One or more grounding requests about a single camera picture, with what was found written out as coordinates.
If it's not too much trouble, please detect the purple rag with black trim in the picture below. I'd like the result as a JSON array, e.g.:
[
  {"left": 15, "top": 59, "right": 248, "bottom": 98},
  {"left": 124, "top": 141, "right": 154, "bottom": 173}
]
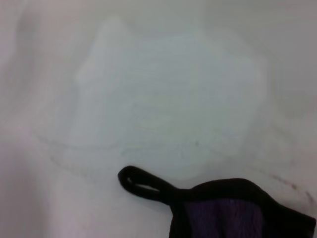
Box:
[{"left": 117, "top": 165, "right": 317, "bottom": 238}]

